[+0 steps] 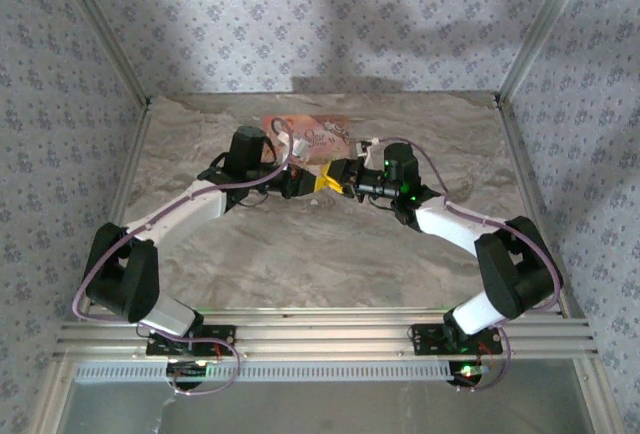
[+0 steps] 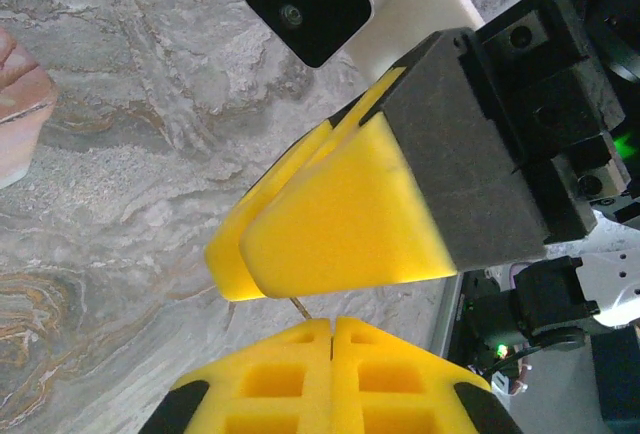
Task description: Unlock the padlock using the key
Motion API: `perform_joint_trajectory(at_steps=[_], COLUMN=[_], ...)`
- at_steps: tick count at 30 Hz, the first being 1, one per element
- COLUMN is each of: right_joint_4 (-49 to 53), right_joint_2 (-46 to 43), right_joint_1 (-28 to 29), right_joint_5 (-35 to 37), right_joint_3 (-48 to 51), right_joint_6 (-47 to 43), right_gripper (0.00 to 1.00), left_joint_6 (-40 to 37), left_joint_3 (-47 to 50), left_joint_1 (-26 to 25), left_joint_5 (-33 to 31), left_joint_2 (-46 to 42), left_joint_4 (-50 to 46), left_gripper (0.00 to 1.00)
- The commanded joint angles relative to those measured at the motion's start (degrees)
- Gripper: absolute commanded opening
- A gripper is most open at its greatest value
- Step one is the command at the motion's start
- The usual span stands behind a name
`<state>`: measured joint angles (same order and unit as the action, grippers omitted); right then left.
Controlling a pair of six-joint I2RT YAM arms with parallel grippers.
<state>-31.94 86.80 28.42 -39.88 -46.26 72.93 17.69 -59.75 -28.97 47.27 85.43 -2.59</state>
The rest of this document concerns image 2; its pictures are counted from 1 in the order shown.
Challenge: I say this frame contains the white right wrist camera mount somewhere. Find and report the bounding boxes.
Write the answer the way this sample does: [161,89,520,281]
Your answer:
[344,0,486,86]

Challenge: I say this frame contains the aluminium side rail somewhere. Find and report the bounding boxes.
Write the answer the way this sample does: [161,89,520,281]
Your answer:
[428,273,466,358]

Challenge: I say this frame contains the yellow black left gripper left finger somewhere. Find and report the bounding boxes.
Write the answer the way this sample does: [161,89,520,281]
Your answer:
[142,317,334,434]

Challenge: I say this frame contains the pink illustrated box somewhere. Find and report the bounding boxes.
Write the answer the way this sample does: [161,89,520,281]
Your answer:
[0,27,59,190]

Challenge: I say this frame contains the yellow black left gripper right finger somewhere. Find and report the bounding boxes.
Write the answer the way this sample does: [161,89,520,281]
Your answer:
[332,316,524,434]

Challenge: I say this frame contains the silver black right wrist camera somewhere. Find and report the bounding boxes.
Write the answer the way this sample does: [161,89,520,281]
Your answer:
[242,0,399,69]

